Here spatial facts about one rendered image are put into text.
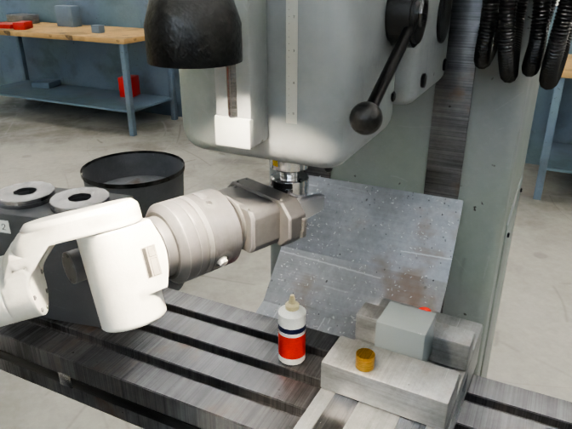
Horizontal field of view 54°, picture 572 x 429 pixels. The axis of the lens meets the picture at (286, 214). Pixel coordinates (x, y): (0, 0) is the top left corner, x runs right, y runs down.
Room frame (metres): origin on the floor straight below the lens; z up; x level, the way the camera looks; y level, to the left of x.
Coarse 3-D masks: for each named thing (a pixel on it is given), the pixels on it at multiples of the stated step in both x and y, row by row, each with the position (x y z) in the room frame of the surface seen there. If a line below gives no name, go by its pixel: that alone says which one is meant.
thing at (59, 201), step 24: (0, 192) 0.84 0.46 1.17; (24, 192) 0.86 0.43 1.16; (48, 192) 0.84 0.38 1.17; (72, 192) 0.84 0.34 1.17; (96, 192) 0.84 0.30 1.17; (0, 216) 0.79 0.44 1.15; (24, 216) 0.78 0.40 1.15; (0, 240) 0.79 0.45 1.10; (72, 240) 0.76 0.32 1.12; (48, 264) 0.77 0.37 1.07; (48, 288) 0.78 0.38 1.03; (72, 288) 0.77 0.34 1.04; (48, 312) 0.78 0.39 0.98; (72, 312) 0.77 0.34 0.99; (96, 312) 0.76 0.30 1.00
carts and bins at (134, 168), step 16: (96, 160) 2.61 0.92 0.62; (112, 160) 2.67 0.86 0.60; (128, 160) 2.71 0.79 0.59; (144, 160) 2.72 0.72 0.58; (160, 160) 2.71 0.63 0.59; (176, 160) 2.64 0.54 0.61; (96, 176) 2.58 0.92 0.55; (112, 176) 2.65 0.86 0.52; (128, 176) 2.70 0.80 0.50; (144, 176) 2.69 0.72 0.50; (160, 176) 2.69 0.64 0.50; (176, 176) 2.40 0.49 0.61; (112, 192) 2.27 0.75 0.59; (128, 192) 2.27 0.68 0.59; (144, 192) 2.29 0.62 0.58; (160, 192) 2.33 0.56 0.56; (176, 192) 2.41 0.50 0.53; (144, 208) 2.29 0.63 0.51; (176, 288) 2.41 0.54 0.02
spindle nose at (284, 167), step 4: (272, 160) 0.63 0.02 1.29; (272, 164) 0.63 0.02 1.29; (280, 164) 0.63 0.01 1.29; (284, 164) 0.62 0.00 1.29; (288, 164) 0.62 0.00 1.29; (292, 164) 0.62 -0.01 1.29; (296, 164) 0.62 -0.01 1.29; (300, 164) 0.63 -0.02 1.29; (272, 168) 0.63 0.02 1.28; (276, 168) 0.63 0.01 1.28; (280, 168) 0.63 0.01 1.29; (284, 168) 0.62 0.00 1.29; (288, 168) 0.62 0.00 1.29; (292, 168) 0.62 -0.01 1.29; (296, 168) 0.62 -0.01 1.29; (300, 168) 0.63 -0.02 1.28; (304, 168) 0.63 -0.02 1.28; (284, 172) 0.62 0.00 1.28; (288, 172) 0.62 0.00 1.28; (292, 172) 0.62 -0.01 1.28
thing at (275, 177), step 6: (276, 174) 0.65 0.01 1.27; (300, 174) 0.65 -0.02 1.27; (306, 174) 0.65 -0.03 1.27; (276, 180) 0.63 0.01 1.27; (282, 180) 0.63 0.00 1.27; (288, 180) 0.63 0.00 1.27; (294, 180) 0.63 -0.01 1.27; (300, 180) 0.63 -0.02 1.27; (306, 180) 0.64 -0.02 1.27; (276, 186) 0.63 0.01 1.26; (282, 186) 0.63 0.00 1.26; (288, 186) 0.62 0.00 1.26; (294, 186) 0.62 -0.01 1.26; (300, 186) 0.63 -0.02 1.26
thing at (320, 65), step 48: (288, 0) 0.55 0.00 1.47; (336, 0) 0.53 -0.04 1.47; (384, 0) 0.61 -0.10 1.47; (288, 48) 0.55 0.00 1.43; (336, 48) 0.53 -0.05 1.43; (384, 48) 0.62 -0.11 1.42; (192, 96) 0.60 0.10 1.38; (288, 96) 0.55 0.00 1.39; (336, 96) 0.53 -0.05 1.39; (384, 96) 0.64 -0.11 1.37; (288, 144) 0.55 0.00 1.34; (336, 144) 0.53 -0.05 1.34
